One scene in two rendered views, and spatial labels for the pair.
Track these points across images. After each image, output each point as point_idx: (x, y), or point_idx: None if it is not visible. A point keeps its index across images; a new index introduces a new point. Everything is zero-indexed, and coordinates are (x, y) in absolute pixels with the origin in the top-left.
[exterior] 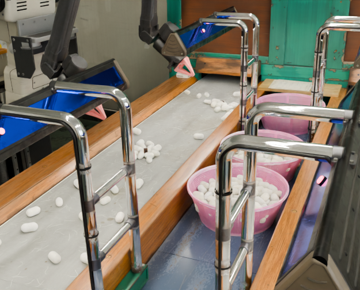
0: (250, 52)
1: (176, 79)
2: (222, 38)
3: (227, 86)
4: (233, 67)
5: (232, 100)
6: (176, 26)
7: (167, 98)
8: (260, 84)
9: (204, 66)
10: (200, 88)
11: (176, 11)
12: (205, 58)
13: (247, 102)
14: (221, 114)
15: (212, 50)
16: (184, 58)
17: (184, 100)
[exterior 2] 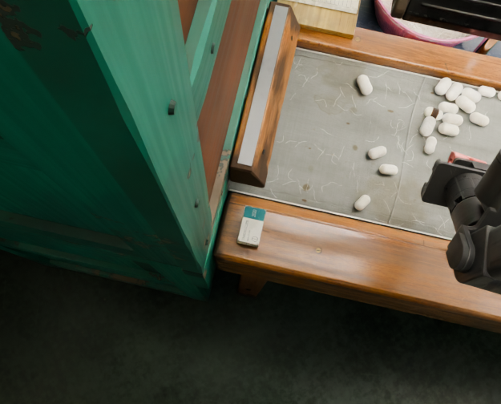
0: (255, 16)
1: (282, 242)
2: (236, 71)
3: (282, 115)
4: (283, 76)
5: (396, 96)
6: None
7: (429, 240)
8: (306, 34)
9: (266, 156)
10: (306, 178)
11: (203, 204)
12: (259, 147)
13: (443, 57)
14: (488, 112)
15: (229, 120)
16: (486, 162)
17: (412, 202)
